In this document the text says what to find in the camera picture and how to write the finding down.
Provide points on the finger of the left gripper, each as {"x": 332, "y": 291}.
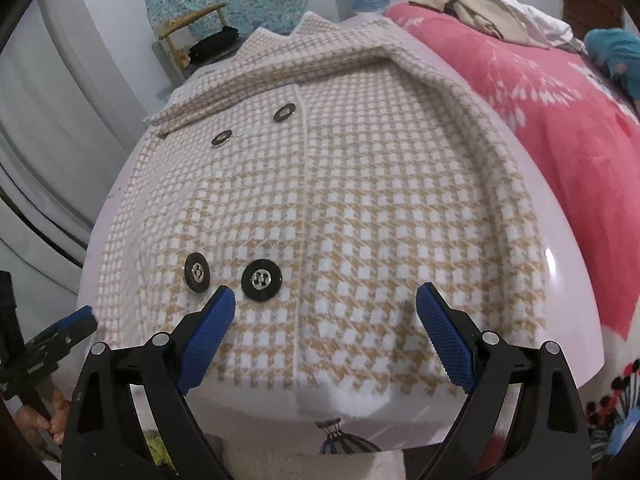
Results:
{"x": 44, "y": 351}

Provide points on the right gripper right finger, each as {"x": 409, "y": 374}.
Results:
{"x": 548, "y": 437}

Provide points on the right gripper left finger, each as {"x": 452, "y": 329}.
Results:
{"x": 104, "y": 438}

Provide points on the beige white houndstooth coat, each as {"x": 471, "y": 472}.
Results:
{"x": 320, "y": 219}

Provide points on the beige and white clothes pile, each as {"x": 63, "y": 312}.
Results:
{"x": 510, "y": 21}

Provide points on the person's left hand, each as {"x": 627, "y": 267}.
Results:
{"x": 30, "y": 422}

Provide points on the lilac printed bed sheet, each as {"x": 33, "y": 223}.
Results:
{"x": 340, "y": 409}

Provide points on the white curtain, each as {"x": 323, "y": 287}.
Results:
{"x": 69, "y": 121}

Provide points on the pink floral fleece blanket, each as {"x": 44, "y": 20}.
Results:
{"x": 584, "y": 138}

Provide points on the wooden armchair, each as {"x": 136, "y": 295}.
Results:
{"x": 175, "y": 36}

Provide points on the black garment on chair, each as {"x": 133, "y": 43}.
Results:
{"x": 213, "y": 45}

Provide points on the teal fleece garment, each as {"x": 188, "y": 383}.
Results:
{"x": 616, "y": 51}

